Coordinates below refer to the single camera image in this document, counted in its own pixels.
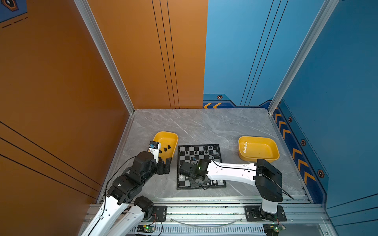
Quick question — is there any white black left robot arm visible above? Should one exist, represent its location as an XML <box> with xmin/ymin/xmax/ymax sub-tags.
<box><xmin>82</xmin><ymin>148</ymin><xmax>164</xmax><ymax>236</ymax></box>

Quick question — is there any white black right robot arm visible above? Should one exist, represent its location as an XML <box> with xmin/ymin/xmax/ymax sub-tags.
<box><xmin>178</xmin><ymin>159</ymin><xmax>292</xmax><ymax>223</ymax></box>

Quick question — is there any black white chess board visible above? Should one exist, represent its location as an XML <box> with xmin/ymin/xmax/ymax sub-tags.
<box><xmin>177</xmin><ymin>144</ymin><xmax>226</xmax><ymax>190</ymax></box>

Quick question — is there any left green circuit board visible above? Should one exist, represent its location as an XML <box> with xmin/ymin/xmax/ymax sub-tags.
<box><xmin>136</xmin><ymin>225</ymin><xmax>157</xmax><ymax>235</ymax></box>

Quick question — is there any green circuit board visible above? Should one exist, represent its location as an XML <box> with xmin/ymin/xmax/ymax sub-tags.
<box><xmin>263</xmin><ymin>225</ymin><xmax>286</xmax><ymax>236</ymax></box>
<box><xmin>136</xmin><ymin>225</ymin><xmax>157</xmax><ymax>235</ymax></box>

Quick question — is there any right green circuit board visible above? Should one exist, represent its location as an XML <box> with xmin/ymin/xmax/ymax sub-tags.
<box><xmin>263</xmin><ymin>225</ymin><xmax>286</xmax><ymax>236</ymax></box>

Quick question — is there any yellow left plastic tray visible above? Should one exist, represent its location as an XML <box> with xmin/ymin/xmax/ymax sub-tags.
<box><xmin>153</xmin><ymin>131</ymin><xmax>179</xmax><ymax>160</ymax></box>

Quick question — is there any yellow plastic tray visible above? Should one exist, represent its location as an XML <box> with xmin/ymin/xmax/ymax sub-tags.
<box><xmin>153</xmin><ymin>131</ymin><xmax>179</xmax><ymax>160</ymax></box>
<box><xmin>238</xmin><ymin>136</ymin><xmax>280</xmax><ymax>163</ymax></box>

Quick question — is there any yellow right plastic tray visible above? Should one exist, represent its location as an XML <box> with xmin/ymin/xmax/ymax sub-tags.
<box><xmin>238</xmin><ymin>136</ymin><xmax>280</xmax><ymax>163</ymax></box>

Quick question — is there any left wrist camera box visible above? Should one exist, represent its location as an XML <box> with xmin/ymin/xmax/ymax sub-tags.
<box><xmin>148</xmin><ymin>141</ymin><xmax>161</xmax><ymax>163</ymax></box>

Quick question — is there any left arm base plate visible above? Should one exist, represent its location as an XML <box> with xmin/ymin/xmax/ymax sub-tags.
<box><xmin>142</xmin><ymin>205</ymin><xmax>167</xmax><ymax>222</ymax></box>

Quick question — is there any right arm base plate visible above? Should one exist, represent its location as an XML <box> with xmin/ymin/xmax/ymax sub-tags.
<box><xmin>244</xmin><ymin>205</ymin><xmax>287</xmax><ymax>222</ymax></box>

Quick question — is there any aluminium front rail frame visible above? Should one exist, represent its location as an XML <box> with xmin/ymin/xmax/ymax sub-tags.
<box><xmin>128</xmin><ymin>196</ymin><xmax>337</xmax><ymax>236</ymax></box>

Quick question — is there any aluminium corner post left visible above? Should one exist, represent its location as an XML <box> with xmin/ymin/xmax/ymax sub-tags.
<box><xmin>74</xmin><ymin>0</ymin><xmax>135</xmax><ymax>115</ymax></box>

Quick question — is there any aluminium corner post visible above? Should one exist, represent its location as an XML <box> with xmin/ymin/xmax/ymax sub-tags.
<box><xmin>268</xmin><ymin>0</ymin><xmax>339</xmax><ymax>115</ymax></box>
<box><xmin>74</xmin><ymin>0</ymin><xmax>135</xmax><ymax>115</ymax></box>

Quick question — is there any aluminium corner post right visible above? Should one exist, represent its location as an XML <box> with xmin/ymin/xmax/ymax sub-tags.
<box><xmin>268</xmin><ymin>0</ymin><xmax>339</xmax><ymax>115</ymax></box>

